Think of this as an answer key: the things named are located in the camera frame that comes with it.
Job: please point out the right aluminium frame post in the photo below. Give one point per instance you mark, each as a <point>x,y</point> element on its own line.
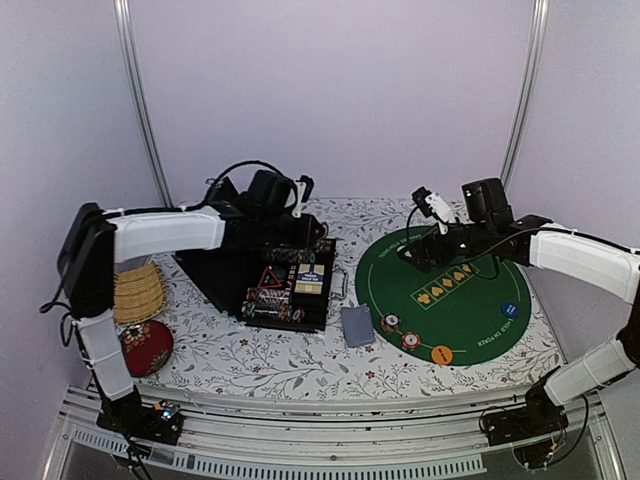
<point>532,62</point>

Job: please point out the floral tablecloth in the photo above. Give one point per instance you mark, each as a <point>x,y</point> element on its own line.
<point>215,355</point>

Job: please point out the blue playing card deck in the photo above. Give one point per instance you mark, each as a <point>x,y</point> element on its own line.
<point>357,326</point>

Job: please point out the red embroidered round cushion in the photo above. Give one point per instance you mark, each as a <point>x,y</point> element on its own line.
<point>146,347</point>

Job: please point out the poker chip row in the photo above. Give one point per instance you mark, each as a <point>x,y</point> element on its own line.
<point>273,304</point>
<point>297,256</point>

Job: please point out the black poker chip case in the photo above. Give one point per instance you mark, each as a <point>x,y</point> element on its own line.
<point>274,269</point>

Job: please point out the poker chip row near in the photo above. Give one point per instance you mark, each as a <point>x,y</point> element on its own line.
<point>273,304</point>

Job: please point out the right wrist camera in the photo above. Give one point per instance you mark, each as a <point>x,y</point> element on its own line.
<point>431,204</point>

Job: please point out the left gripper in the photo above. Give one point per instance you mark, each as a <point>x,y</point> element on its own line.
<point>310,231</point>

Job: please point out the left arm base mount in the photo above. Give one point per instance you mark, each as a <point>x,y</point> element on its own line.
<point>161,423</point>

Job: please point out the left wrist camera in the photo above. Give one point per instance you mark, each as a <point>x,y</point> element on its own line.
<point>303,189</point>

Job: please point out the left aluminium frame post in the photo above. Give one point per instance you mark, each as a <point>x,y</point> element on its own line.
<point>132,67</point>

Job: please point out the orange big blind button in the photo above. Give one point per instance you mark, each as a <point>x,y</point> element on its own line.
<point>442,355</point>

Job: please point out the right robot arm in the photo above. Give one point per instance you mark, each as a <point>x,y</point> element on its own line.
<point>590,285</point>

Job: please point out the red triangle all-in marker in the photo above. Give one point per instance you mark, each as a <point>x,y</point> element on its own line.
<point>269,280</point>

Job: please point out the aluminium frame post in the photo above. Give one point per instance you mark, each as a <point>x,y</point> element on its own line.
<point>132,67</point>
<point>532,62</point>

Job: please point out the woven wicker basket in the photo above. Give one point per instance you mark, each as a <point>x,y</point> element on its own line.
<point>139,295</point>

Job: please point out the purple black chip stack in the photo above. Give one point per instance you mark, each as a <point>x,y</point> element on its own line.
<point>390,323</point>

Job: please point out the poker chip row far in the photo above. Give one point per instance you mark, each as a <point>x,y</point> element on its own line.
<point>297,256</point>

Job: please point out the front aluminium rail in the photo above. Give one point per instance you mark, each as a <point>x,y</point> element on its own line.
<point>236,437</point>

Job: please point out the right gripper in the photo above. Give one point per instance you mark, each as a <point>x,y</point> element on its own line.
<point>422,245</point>

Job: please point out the blue small blind button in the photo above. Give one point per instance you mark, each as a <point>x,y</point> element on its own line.
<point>510,310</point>

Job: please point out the boxed playing cards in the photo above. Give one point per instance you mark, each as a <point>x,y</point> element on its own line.
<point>309,279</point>

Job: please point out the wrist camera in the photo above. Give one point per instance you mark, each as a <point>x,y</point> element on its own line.
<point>431,204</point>
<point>303,189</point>

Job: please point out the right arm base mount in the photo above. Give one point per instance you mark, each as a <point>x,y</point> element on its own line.
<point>539,416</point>

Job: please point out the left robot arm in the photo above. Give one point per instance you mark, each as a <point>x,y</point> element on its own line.
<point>100,242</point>

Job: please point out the green poker felt mat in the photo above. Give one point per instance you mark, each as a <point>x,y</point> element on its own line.
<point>457,306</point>

